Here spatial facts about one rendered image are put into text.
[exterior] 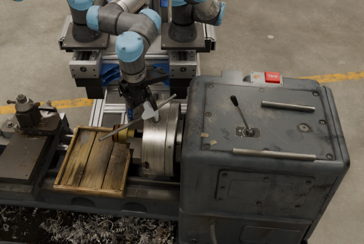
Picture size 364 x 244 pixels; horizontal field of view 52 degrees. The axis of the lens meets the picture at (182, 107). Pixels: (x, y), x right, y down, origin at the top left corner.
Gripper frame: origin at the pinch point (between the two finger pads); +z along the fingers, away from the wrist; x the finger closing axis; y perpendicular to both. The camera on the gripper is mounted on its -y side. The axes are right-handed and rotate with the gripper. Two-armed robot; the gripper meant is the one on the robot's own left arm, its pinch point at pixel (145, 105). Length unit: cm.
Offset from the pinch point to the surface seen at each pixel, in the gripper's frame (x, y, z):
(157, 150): 9.1, 3.3, 17.4
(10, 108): -160, 41, 157
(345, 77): -4, -216, 173
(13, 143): -44, 46, 39
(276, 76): 15, -55, 15
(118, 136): -9.4, 9.6, 25.1
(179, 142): 10.6, -6.0, 19.8
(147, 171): 9.4, 9.2, 28.0
